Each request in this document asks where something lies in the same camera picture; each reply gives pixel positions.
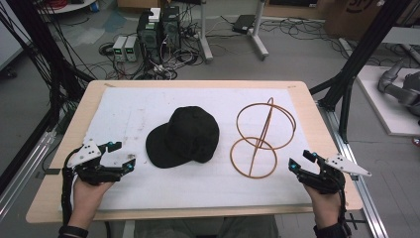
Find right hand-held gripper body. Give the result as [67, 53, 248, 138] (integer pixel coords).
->
[296, 152, 372, 195]

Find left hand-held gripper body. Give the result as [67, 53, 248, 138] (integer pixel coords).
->
[62, 135, 128, 186]

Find brown wire hat stand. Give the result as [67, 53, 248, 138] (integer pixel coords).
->
[229, 96, 297, 179]

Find black baseball cap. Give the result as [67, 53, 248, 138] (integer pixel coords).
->
[145, 105, 221, 170]

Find person's right hand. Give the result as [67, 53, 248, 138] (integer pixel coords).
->
[302, 183, 343, 220]

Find person's left hand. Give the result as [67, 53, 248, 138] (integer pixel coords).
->
[70, 178, 115, 216]

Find light wooden table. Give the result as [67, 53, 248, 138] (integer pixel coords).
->
[25, 79, 364, 224]

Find black sleeve cuff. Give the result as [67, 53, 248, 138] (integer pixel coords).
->
[312, 222, 347, 238]

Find black wristband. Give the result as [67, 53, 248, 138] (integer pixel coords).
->
[58, 225, 89, 238]

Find white table leg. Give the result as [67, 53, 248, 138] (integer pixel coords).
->
[122, 219, 137, 238]

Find white foam mat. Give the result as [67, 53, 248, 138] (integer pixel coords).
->
[58, 86, 315, 212]

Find white floor board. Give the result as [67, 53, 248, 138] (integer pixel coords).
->
[355, 64, 420, 138]

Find person's grey trousers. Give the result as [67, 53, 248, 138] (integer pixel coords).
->
[133, 215, 280, 238]

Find white bench power supply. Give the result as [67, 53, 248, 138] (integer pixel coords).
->
[112, 35, 129, 62]
[124, 35, 142, 63]

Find black computer tower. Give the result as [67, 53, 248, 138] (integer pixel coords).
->
[160, 5, 182, 52]
[136, 11, 163, 64]

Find white metal stand leg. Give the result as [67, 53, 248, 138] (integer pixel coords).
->
[249, 0, 269, 61]
[197, 0, 214, 64]

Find brown cardboard box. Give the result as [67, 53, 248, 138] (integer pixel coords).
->
[324, 0, 420, 42]

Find white round table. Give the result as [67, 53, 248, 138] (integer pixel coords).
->
[37, 0, 97, 15]

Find black flat box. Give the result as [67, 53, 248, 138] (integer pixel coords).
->
[231, 14, 257, 35]

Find aluminium rail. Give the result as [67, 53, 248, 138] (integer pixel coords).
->
[316, 101, 390, 238]
[0, 129, 57, 220]

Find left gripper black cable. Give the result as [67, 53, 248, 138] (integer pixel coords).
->
[60, 154, 77, 229]

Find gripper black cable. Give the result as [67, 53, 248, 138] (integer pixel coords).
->
[60, 154, 77, 229]
[338, 184, 353, 238]

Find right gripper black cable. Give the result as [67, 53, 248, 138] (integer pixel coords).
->
[338, 184, 353, 238]

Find black metal frame post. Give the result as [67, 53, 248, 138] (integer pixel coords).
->
[0, 0, 95, 196]
[309, 0, 414, 144]

